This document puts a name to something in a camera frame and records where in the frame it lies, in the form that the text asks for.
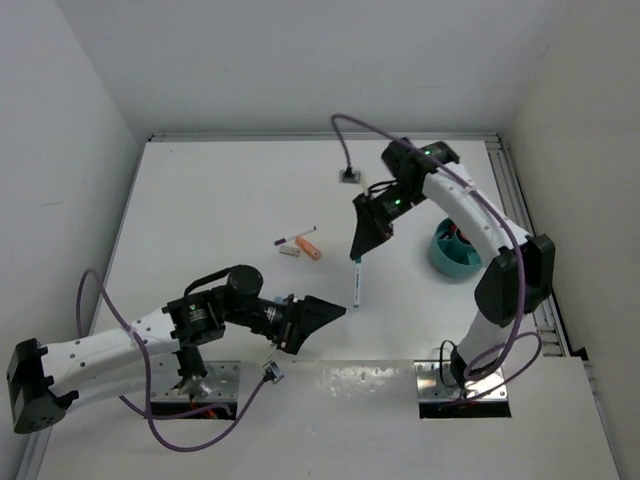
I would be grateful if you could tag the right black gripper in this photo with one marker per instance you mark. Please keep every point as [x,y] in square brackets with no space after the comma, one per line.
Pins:
[374,228]

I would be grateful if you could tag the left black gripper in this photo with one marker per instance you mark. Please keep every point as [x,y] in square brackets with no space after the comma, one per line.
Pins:
[299,317]

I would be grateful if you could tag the green capped white marker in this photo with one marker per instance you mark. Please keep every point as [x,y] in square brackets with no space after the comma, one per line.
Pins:
[357,282]

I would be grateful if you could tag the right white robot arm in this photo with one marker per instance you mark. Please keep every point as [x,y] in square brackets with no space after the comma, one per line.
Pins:
[518,265]

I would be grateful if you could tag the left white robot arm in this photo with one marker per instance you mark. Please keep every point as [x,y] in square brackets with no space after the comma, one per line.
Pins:
[158,351]

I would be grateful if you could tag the orange highlighter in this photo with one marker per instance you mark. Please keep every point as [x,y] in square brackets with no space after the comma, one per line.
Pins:
[308,248]

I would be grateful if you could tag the grey eraser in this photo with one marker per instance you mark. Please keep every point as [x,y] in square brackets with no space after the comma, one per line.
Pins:
[289,250]

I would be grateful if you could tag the teal round divided organizer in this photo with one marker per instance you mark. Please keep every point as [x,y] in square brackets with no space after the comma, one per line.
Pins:
[454,257]

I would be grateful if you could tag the purple capped white marker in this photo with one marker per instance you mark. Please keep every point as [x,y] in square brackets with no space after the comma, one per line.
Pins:
[290,238]

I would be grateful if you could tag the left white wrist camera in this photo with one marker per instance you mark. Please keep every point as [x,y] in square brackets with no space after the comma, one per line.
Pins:
[271,371]

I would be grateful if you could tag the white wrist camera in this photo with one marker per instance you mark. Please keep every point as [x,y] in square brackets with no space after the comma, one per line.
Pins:
[271,371]
[353,177]

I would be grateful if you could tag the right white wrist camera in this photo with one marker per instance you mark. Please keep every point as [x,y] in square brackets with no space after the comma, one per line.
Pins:
[353,177]

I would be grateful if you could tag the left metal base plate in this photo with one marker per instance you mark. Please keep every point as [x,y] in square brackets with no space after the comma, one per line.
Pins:
[220,383]

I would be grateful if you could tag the metal base plate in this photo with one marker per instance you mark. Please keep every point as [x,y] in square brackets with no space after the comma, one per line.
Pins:
[436,384]
[220,383]

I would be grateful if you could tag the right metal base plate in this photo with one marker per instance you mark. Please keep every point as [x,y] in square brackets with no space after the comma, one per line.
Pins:
[436,384]

